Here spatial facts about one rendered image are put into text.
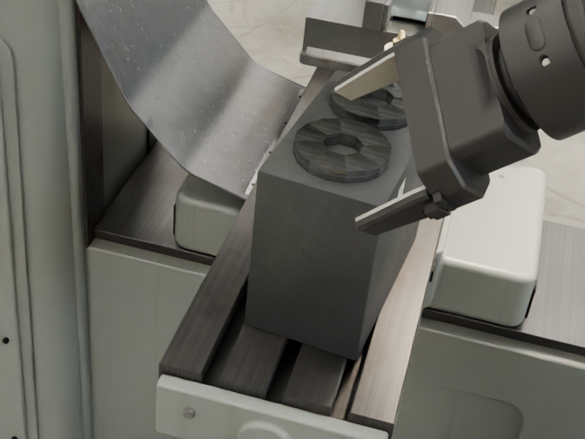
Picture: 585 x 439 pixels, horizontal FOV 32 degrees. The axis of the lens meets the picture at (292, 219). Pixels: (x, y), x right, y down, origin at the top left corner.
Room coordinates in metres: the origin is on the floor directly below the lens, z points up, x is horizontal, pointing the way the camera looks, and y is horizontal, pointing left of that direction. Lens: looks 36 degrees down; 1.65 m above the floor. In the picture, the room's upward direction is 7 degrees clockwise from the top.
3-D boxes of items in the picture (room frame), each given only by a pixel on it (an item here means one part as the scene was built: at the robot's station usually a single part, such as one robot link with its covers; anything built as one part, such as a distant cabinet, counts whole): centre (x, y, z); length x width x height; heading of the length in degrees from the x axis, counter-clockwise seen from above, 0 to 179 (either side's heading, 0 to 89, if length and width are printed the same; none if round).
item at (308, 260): (0.83, -0.05, 1.06); 0.22 x 0.12 x 0.20; 163
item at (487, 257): (1.19, -0.10, 0.82); 0.50 x 0.35 x 0.12; 79
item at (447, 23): (1.35, -0.19, 1.05); 0.12 x 0.06 x 0.04; 171
